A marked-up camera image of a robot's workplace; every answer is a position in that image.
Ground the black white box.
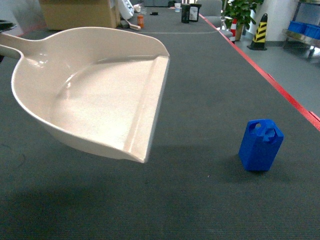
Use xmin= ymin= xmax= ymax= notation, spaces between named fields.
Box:
xmin=189 ymin=3 xmax=202 ymax=22

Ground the black box on table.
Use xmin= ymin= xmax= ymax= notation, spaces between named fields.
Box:
xmin=181 ymin=3 xmax=191 ymax=24

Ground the yellow black traffic cone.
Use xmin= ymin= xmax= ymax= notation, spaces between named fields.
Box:
xmin=247 ymin=13 xmax=268 ymax=51

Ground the steel shelf rack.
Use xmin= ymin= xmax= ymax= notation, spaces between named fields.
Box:
xmin=282 ymin=0 xmax=320 ymax=58

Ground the blue bin on rack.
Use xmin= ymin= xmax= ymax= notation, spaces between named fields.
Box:
xmin=304 ymin=24 xmax=320 ymax=40
xmin=288 ymin=21 xmax=307 ymax=35

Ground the blue plastic part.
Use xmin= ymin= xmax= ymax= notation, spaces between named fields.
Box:
xmin=238 ymin=119 xmax=284 ymax=172

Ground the red white traffic cone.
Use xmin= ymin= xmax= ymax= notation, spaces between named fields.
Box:
xmin=230 ymin=18 xmax=237 ymax=43

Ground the beige plastic dustpan tray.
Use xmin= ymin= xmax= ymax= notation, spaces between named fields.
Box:
xmin=0 ymin=27 xmax=170 ymax=163

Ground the green potted plant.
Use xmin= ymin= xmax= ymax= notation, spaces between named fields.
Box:
xmin=222 ymin=0 xmax=264 ymax=41

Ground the white paper cup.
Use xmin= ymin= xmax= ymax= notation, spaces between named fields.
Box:
xmin=174 ymin=3 xmax=181 ymax=13

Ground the grey office chair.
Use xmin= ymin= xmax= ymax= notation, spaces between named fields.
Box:
xmin=196 ymin=0 xmax=233 ymax=39

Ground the wooden brush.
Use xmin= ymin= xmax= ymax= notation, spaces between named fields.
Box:
xmin=120 ymin=20 xmax=141 ymax=31

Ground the large open cardboard box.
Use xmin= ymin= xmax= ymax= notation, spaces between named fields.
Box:
xmin=39 ymin=0 xmax=120 ymax=30

